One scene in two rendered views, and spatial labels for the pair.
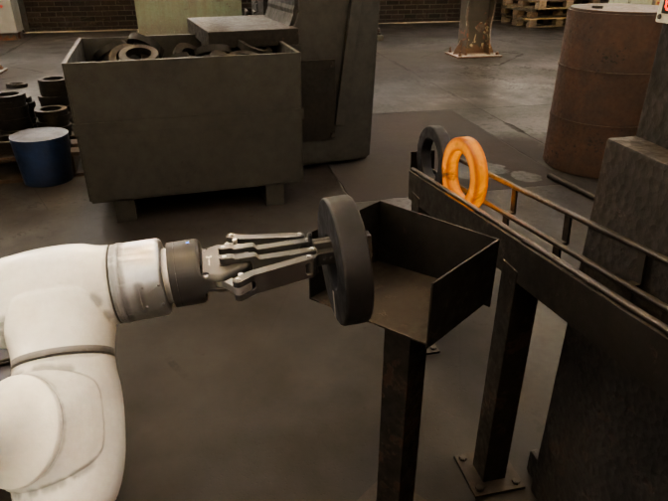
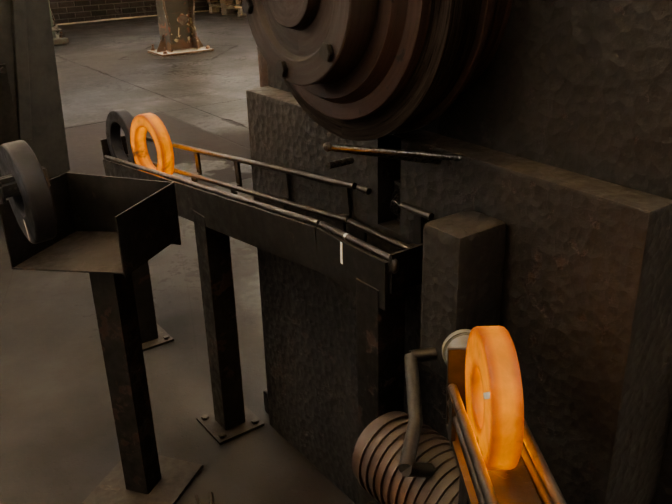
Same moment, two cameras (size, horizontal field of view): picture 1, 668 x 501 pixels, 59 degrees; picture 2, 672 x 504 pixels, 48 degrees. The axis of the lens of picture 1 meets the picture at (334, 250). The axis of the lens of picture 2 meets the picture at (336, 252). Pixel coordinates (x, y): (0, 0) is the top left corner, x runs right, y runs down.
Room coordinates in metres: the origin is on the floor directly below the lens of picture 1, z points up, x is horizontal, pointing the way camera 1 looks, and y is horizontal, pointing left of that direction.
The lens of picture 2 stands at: (-0.55, -0.02, 1.19)
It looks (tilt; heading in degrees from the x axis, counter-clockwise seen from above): 24 degrees down; 337
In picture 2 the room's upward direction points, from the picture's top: 1 degrees counter-clockwise
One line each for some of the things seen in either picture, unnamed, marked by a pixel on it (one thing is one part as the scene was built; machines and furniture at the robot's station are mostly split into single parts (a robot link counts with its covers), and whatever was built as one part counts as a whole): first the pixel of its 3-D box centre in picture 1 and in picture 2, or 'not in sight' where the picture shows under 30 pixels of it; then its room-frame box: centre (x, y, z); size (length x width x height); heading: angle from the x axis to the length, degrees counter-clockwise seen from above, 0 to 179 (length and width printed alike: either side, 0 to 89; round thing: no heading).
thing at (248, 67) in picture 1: (189, 113); not in sight; (3.05, 0.76, 0.39); 1.03 x 0.83 x 0.79; 107
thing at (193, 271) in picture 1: (210, 268); not in sight; (0.59, 0.14, 0.83); 0.09 x 0.08 x 0.07; 103
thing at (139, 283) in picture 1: (145, 279); not in sight; (0.58, 0.21, 0.83); 0.09 x 0.06 x 0.09; 13
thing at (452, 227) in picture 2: not in sight; (463, 295); (0.29, -0.58, 0.68); 0.11 x 0.08 x 0.24; 103
